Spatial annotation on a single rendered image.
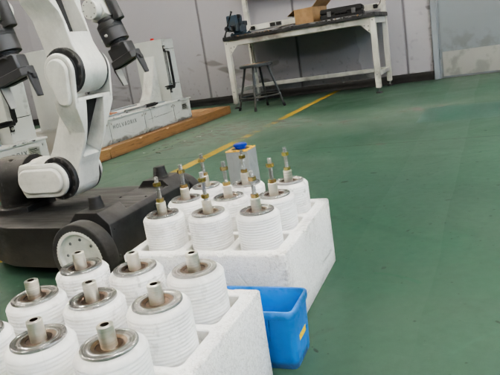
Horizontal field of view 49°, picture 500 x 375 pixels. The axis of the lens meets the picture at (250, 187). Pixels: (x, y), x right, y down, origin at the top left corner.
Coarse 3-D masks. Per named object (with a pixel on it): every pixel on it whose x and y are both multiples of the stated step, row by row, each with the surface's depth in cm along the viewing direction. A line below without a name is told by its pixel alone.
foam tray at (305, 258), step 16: (320, 208) 137; (304, 224) 127; (320, 224) 136; (288, 240) 118; (304, 240) 124; (320, 240) 136; (144, 256) 123; (160, 256) 122; (176, 256) 120; (208, 256) 117; (224, 256) 116; (240, 256) 114; (256, 256) 113; (272, 256) 111; (288, 256) 112; (304, 256) 123; (320, 256) 135; (240, 272) 115; (256, 272) 114; (272, 272) 112; (288, 272) 112; (304, 272) 122; (320, 272) 134; (320, 288) 134
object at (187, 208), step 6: (168, 204) 138; (174, 204) 135; (180, 204) 134; (186, 204) 134; (192, 204) 134; (198, 204) 135; (180, 210) 134; (186, 210) 134; (192, 210) 134; (186, 216) 134; (186, 222) 135
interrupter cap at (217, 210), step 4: (200, 208) 126; (216, 208) 124; (220, 208) 124; (224, 208) 123; (192, 212) 124; (196, 212) 123; (200, 212) 124; (216, 212) 121; (220, 212) 121; (192, 216) 122; (196, 216) 120; (200, 216) 120; (204, 216) 119; (208, 216) 119; (212, 216) 119
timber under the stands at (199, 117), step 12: (216, 108) 555; (228, 108) 557; (192, 120) 490; (204, 120) 510; (156, 132) 438; (168, 132) 454; (120, 144) 396; (132, 144) 409; (144, 144) 423; (108, 156) 383
